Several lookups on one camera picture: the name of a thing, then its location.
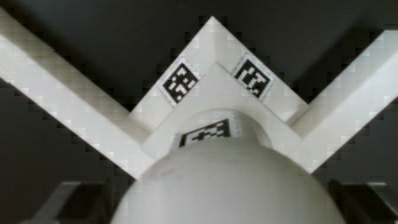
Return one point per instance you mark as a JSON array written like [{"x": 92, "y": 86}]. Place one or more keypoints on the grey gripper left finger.
[{"x": 78, "y": 205}]

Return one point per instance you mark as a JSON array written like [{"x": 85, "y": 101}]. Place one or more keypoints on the white lamp base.
[{"x": 216, "y": 79}]

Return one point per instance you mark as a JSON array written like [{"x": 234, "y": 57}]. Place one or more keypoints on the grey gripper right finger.
[{"x": 366, "y": 201}]

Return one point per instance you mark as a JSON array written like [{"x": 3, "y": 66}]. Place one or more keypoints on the white lamp bulb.
[{"x": 223, "y": 181}]

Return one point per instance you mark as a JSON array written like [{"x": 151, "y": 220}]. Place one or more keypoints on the white front fence rail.
[{"x": 63, "y": 93}]

